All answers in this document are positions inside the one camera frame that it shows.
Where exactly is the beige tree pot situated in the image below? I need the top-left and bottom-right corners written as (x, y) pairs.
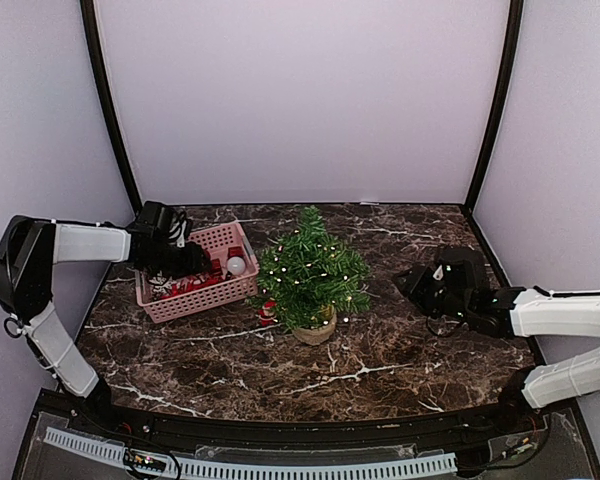
top-left (292, 306), bottom-right (337, 346)

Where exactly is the white ball ornament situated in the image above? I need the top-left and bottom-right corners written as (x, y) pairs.
top-left (226, 256), bottom-right (247, 276)

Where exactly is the pink plastic basket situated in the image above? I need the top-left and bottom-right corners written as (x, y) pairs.
top-left (135, 221), bottom-right (259, 324)

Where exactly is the white snowflake ornament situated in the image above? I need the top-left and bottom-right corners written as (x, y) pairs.
top-left (147, 275), bottom-right (177, 301)

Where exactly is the red santa ornament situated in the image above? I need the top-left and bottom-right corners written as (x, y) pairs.
top-left (258, 299), bottom-right (278, 327)

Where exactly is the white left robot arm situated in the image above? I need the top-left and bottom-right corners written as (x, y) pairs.
top-left (0, 201), bottom-right (212, 436)

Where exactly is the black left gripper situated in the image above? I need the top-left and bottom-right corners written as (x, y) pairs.
top-left (144, 240), bottom-right (212, 279)

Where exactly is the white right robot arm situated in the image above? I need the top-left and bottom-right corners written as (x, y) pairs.
top-left (393, 247), bottom-right (600, 434)

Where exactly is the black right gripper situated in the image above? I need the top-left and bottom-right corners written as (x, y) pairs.
top-left (393, 264), bottom-right (473, 323)

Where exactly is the fairy light string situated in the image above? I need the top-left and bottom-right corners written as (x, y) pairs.
top-left (260, 222), bottom-right (373, 326)

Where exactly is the white slotted cable duct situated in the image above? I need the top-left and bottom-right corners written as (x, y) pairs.
top-left (42, 428), bottom-right (459, 480)

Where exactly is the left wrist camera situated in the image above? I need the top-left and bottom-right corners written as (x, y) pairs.
top-left (168, 211), bottom-right (191, 248)

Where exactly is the small green christmas tree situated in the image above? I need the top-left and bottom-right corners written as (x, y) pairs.
top-left (247, 206), bottom-right (371, 331)

